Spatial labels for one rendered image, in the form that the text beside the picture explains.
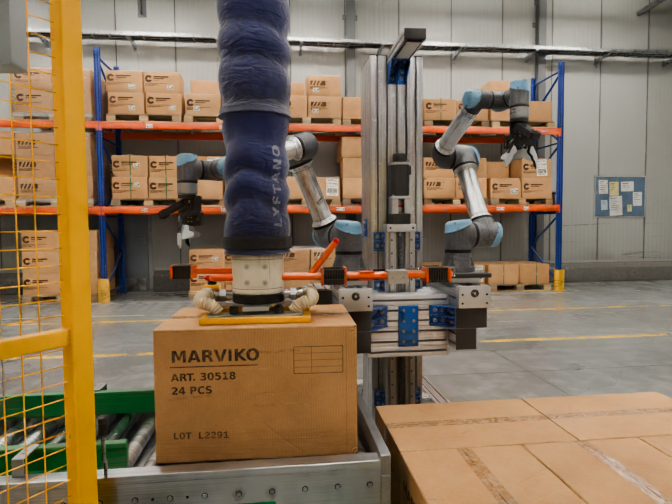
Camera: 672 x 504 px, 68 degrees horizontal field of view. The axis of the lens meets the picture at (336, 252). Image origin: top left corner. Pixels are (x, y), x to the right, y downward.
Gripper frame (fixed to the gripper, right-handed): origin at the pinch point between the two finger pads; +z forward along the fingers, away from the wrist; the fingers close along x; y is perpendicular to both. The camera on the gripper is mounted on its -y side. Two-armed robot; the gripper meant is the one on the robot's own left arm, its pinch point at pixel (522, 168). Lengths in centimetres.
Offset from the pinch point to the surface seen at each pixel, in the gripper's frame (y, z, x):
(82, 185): -34, 13, 155
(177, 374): -14, 66, 134
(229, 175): -5, 6, 117
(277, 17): -11, -42, 102
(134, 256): 868, 76, 192
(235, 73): -11, -24, 115
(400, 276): -16, 40, 62
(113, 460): -14, 88, 152
